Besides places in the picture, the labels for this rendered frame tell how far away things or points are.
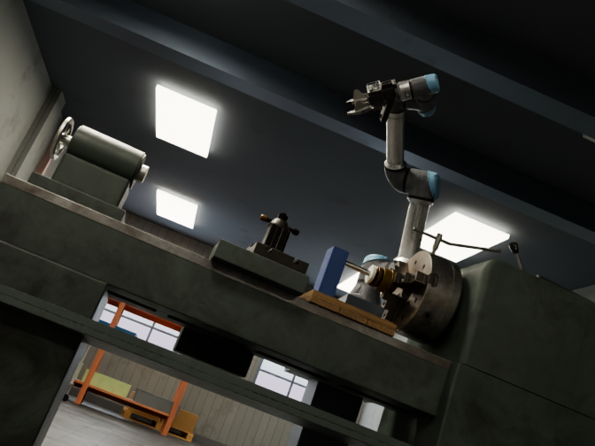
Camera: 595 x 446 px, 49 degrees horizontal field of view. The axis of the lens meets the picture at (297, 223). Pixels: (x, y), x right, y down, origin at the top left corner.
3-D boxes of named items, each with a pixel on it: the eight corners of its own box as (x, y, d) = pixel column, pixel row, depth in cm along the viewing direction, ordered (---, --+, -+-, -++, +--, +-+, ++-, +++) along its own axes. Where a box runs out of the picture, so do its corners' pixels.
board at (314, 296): (353, 342, 241) (357, 332, 242) (393, 336, 207) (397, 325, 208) (281, 311, 236) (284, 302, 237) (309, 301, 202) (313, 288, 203)
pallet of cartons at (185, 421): (189, 439, 1030) (197, 415, 1043) (190, 442, 954) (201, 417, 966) (120, 414, 1020) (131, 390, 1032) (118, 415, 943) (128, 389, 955)
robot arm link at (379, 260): (359, 285, 294) (368, 258, 298) (387, 292, 289) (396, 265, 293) (353, 276, 284) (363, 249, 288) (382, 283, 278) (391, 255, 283)
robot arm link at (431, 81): (441, 97, 250) (439, 83, 243) (413, 104, 252) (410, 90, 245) (436, 82, 254) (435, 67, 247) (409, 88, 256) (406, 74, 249)
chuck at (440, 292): (397, 339, 245) (424, 263, 252) (435, 342, 215) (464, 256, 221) (376, 330, 244) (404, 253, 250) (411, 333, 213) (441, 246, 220)
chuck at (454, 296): (405, 342, 246) (432, 266, 252) (444, 347, 215) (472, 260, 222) (397, 339, 245) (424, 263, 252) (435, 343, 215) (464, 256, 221)
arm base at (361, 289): (342, 301, 290) (349, 280, 293) (373, 313, 291) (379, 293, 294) (351, 296, 276) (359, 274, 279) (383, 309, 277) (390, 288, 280)
